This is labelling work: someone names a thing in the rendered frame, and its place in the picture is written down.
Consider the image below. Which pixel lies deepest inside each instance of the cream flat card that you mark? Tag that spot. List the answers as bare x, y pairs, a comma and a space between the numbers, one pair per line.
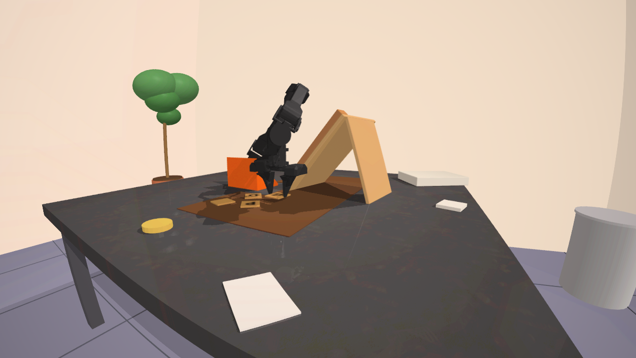
258, 300

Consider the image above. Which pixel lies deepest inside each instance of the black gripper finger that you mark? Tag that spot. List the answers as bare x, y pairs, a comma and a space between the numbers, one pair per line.
268, 179
287, 182

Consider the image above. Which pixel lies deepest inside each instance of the yellow flat disc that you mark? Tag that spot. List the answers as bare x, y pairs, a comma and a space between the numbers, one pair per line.
157, 225

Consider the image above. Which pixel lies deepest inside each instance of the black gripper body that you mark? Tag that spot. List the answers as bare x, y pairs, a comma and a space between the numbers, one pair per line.
289, 170

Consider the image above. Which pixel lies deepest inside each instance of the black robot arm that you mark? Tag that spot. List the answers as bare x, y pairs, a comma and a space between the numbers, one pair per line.
287, 119

